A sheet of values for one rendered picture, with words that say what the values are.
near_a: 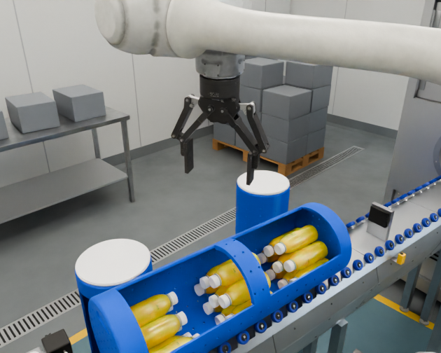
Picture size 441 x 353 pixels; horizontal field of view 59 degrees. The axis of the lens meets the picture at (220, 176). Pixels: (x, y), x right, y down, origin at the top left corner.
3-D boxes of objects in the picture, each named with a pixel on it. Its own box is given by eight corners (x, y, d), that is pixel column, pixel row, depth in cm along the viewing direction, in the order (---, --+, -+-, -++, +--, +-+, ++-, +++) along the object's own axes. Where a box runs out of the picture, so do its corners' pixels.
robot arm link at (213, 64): (236, 47, 64) (235, 84, 67) (252, 38, 71) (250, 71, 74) (185, 43, 67) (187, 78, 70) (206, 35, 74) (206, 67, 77)
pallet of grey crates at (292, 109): (323, 157, 498) (335, 61, 445) (284, 176, 447) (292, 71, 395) (252, 134, 575) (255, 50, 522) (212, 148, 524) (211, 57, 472)
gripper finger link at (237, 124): (224, 104, 77) (229, 101, 76) (258, 149, 78) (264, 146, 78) (217, 111, 73) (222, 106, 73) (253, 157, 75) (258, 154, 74)
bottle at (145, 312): (114, 313, 116) (163, 290, 125) (122, 335, 115) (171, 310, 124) (119, 312, 111) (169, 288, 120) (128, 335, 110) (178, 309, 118)
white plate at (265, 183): (295, 176, 214) (295, 177, 215) (248, 166, 225) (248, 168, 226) (279, 198, 192) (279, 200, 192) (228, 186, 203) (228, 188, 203)
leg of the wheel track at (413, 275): (410, 309, 265) (432, 232, 237) (405, 314, 262) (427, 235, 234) (402, 305, 269) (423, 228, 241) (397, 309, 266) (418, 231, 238)
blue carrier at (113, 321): (346, 285, 149) (358, 223, 136) (134, 423, 102) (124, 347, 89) (292, 248, 170) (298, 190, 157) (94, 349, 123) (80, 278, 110)
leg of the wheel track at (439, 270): (430, 323, 255) (456, 244, 227) (425, 327, 252) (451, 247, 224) (421, 317, 259) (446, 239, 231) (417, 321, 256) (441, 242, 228)
